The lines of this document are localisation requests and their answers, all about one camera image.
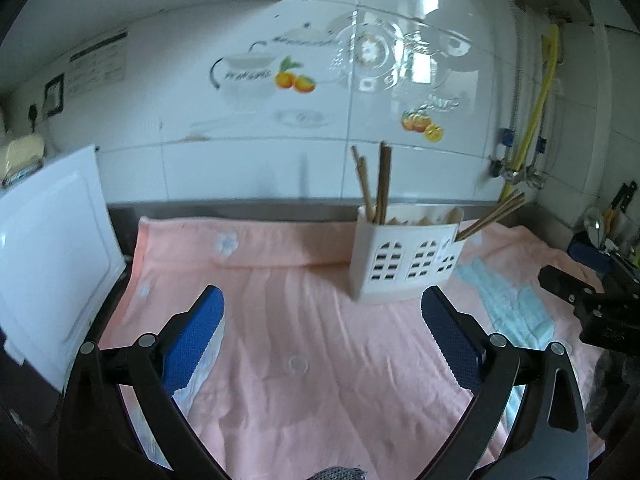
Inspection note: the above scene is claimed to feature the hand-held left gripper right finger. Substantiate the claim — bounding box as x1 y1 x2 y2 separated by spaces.
421 285 590 480

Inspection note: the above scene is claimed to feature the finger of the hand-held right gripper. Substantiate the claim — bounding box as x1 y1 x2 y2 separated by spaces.
539 265 599 306
574 292 640 347

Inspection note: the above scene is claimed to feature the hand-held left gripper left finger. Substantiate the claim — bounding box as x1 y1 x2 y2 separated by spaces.
59 284 226 480

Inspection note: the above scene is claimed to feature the white house-shaped chopstick holder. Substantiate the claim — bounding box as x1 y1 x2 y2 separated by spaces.
348 204 466 304

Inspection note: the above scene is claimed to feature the blue utensil rack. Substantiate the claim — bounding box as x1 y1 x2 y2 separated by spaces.
566 232 614 274

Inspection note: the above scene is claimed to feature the metal spoon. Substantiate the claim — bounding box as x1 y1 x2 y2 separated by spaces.
584 206 609 247

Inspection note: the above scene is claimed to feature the pink towel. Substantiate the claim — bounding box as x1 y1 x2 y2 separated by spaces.
100 216 607 480

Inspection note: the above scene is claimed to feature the metal pipe valve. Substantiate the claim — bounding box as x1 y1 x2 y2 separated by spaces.
489 156 549 187

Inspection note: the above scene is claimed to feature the white cutting board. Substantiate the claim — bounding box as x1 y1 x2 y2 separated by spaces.
0 144 128 395

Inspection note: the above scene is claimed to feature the yellow gas pipe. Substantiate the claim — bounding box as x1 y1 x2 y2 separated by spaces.
500 22 561 202

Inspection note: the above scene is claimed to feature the black-handled knife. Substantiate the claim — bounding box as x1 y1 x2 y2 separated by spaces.
611 181 635 222

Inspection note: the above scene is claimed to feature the corrugated metal hose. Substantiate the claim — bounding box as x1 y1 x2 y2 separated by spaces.
500 0 524 133

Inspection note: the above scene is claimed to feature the black wall socket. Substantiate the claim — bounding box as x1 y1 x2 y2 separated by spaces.
43 73 66 119

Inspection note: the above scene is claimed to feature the white wall notice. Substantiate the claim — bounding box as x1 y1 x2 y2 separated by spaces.
66 31 129 99

